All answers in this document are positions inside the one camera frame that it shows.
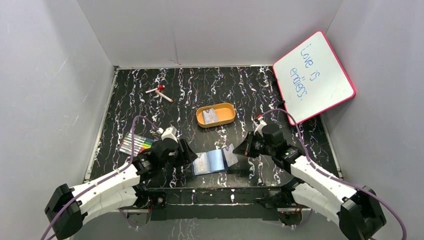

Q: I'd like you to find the purple cable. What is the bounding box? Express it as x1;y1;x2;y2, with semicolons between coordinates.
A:
39;115;165;240
256;108;408;240

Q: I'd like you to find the white marker pen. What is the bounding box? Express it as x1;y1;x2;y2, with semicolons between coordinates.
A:
155;90;174;103

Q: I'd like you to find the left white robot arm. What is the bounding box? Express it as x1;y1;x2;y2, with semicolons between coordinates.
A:
41;138;198;240

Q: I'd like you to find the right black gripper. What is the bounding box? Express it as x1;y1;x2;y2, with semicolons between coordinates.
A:
233;131;275;158

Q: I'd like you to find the grey credit card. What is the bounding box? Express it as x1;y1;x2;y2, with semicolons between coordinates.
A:
223;144;238;167
192;152;210;176
202;108;219;124

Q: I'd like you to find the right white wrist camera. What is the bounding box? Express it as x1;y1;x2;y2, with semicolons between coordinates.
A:
253;115;267;136

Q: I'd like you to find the orange oval tray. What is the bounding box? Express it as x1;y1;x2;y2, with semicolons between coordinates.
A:
195;102;236;129

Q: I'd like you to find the red capped marker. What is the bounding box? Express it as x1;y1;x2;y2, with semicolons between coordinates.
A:
145;85;165;94

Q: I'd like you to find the pink framed whiteboard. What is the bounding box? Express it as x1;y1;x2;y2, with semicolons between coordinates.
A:
272;30;356;126

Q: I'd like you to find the colourful marker pen set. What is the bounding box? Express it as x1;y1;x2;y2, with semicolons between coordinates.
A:
118;132;154;157

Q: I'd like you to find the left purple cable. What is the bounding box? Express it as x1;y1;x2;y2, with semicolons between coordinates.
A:
39;115;165;240

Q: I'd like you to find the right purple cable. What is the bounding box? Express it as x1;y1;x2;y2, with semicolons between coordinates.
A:
256;108;408;240

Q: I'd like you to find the navy blue card holder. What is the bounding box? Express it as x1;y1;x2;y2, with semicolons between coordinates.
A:
204;149;228;174

